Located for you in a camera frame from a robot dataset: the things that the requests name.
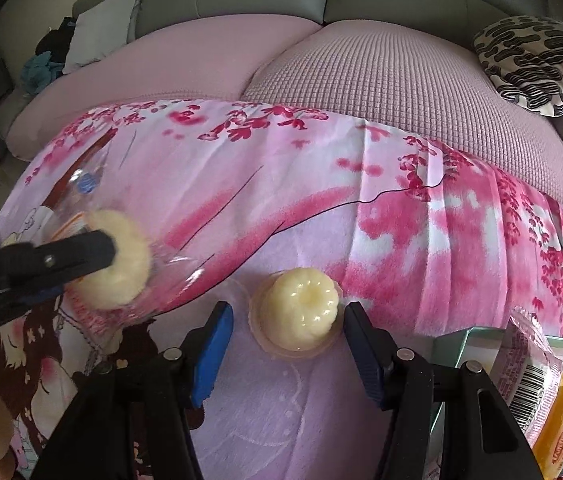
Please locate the teal cloth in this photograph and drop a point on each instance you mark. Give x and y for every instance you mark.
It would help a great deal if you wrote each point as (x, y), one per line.
(41, 72)

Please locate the teal cardboard tray box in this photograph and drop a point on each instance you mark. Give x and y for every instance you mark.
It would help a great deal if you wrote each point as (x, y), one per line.
(454, 350)

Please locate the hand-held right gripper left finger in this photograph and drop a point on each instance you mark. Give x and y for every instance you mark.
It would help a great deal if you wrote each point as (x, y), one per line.
(211, 355)

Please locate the dark clothes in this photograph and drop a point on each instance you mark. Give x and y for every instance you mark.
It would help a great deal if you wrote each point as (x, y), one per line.
(56, 40)

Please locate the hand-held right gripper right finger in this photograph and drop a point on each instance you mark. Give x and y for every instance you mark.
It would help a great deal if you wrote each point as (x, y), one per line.
(366, 355)

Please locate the light grey cushion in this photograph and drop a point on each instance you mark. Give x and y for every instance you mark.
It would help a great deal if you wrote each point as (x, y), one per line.
(101, 25)

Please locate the black white patterned pillow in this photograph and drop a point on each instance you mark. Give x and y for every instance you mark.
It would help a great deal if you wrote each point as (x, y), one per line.
(546, 72)

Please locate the printed pink blanket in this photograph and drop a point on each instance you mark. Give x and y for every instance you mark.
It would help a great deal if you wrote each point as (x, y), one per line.
(286, 210)

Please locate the pink snack packet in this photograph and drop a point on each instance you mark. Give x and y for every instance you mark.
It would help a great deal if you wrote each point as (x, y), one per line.
(526, 365)

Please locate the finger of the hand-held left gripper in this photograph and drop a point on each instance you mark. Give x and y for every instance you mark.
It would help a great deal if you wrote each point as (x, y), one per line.
(76, 255)
(36, 295)

